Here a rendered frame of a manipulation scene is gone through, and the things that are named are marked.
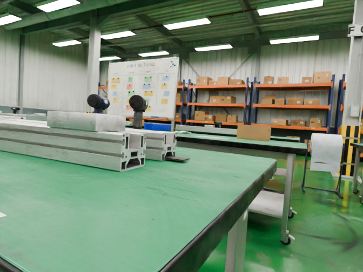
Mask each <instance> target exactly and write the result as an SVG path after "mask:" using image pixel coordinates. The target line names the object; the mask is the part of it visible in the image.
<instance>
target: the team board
mask: <svg viewBox="0 0 363 272"><path fill-rule="evenodd" d="M178 69H179V58H178V57H173V58H161V59H148V60H136V61H129V62H116V63H109V78H108V89H107V98H108V100H109V101H110V106H109V107H108V108H107V110H106V114H108V115H120V116H126V117H133V115H134V111H133V108H132V107H131V106H130V104H129V99H130V98H131V97H132V96H134V95H139V96H141V97H143V98H144V99H146V101H147V102H148V108H147V109H146V110H145V112H143V118H150V119H168V120H171V132H174V120H175V116H176V100H177V85H178Z"/></svg>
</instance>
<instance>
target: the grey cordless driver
mask: <svg viewBox="0 0 363 272"><path fill-rule="evenodd" d="M129 104H130V106H131V107H132V108H133V111H134V115H133V128H132V129H138V130H141V129H142V119H143V112H145V110H146V109H147V108H148V102H147V101H146V99H144V98H143V97H141V96H139V95H134V96H132V97H131V98H130V99H129Z"/></svg>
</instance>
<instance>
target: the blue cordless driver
mask: <svg viewBox="0 0 363 272"><path fill-rule="evenodd" d="M87 102H88V105H89V106H91V107H93V108H94V111H93V113H97V114H103V110H105V109H106V108H108V107H109V106H110V101H109V100H108V98H105V97H103V96H100V95H97V94H91V95H89V96H88V98H87Z"/></svg>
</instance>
